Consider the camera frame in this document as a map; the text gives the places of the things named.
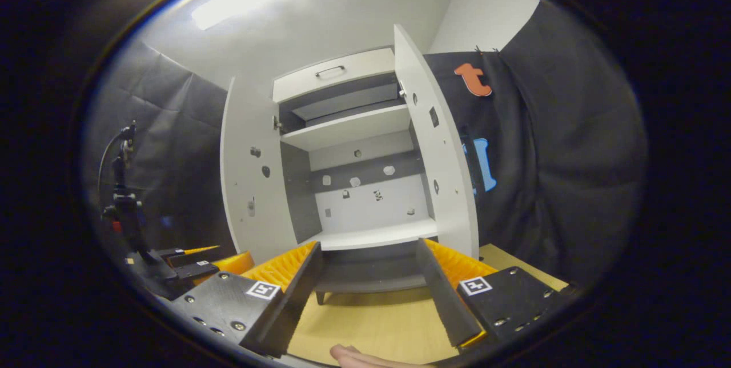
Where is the beige cabinet drawer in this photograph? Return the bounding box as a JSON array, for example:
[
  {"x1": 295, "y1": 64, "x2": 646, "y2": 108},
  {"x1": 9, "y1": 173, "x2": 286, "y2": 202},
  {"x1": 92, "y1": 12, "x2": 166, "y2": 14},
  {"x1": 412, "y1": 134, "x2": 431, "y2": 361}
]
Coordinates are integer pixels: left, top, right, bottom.
[{"x1": 272, "y1": 47, "x2": 396, "y2": 103}]

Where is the beige cabinet door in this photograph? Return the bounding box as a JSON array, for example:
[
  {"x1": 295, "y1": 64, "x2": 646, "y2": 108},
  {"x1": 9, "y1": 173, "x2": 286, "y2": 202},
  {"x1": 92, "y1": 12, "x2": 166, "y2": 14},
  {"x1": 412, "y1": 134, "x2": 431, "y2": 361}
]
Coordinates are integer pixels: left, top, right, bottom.
[
  {"x1": 393, "y1": 24, "x2": 480, "y2": 260},
  {"x1": 220, "y1": 77, "x2": 299, "y2": 266}
]

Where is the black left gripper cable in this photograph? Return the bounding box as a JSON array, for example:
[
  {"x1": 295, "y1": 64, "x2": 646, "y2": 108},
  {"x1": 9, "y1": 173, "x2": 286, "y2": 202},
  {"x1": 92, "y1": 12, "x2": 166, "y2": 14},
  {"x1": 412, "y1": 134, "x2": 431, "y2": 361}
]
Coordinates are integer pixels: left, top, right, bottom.
[{"x1": 97, "y1": 127, "x2": 125, "y2": 209}]

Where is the white cabinet shelf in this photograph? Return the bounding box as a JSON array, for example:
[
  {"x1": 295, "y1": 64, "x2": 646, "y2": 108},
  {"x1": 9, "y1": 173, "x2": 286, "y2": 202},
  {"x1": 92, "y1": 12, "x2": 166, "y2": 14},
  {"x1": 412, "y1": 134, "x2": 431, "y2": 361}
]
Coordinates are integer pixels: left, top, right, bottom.
[
  {"x1": 280, "y1": 104, "x2": 413, "y2": 151},
  {"x1": 300, "y1": 218, "x2": 439, "y2": 251}
]

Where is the black backdrop cloth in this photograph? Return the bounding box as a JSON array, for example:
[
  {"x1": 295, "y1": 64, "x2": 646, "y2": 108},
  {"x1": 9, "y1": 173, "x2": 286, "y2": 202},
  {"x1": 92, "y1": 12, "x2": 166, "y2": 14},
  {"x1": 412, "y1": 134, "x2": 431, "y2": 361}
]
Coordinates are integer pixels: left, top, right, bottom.
[{"x1": 80, "y1": 0, "x2": 649, "y2": 289}]

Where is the beige double-door shoe cabinet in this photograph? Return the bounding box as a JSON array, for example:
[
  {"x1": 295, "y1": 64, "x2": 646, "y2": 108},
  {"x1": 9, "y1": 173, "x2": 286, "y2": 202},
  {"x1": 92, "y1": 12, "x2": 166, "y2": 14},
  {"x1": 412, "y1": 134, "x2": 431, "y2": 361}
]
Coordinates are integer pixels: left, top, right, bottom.
[{"x1": 272, "y1": 47, "x2": 440, "y2": 306}]

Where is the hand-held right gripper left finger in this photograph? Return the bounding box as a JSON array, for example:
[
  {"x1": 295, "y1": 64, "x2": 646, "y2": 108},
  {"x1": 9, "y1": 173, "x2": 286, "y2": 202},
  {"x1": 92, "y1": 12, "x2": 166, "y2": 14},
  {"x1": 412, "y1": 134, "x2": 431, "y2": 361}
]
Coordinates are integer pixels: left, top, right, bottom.
[{"x1": 157, "y1": 241, "x2": 323, "y2": 358}]

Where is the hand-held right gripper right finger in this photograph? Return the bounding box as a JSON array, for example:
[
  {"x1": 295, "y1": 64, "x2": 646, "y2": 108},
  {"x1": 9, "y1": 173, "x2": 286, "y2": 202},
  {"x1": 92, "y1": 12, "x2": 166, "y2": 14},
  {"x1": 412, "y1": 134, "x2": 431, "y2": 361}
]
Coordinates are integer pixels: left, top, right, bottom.
[{"x1": 415, "y1": 237, "x2": 566, "y2": 355}]

